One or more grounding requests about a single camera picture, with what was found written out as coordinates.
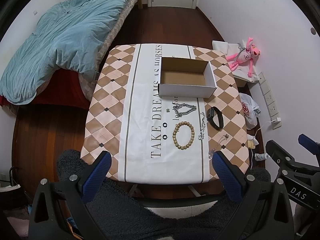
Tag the checkered printed tablecloth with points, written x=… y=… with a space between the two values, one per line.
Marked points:
x=162 y=140

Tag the white charger plug with cable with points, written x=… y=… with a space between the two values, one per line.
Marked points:
x=274 y=121

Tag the black smart wristband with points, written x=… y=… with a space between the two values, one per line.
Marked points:
x=215 y=118

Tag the pink panther plush toy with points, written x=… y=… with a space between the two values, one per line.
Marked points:
x=247 y=53

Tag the small white bottle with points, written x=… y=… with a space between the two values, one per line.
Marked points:
x=261 y=157

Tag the white wall power strip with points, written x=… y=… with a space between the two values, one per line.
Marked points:
x=269 y=100

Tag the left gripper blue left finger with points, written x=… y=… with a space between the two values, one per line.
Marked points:
x=93 y=176

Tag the light blue duvet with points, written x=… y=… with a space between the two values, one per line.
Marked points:
x=70 y=35

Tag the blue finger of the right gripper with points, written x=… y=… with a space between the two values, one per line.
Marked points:
x=312 y=146
x=280 y=156

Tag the white plastic bag red print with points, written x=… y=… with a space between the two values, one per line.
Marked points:
x=250 y=109

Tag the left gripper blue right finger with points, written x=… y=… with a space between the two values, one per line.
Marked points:
x=229 y=175

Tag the white cardboard box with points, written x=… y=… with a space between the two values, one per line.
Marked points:
x=189 y=78

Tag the bed with patterned mattress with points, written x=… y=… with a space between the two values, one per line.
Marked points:
x=66 y=87

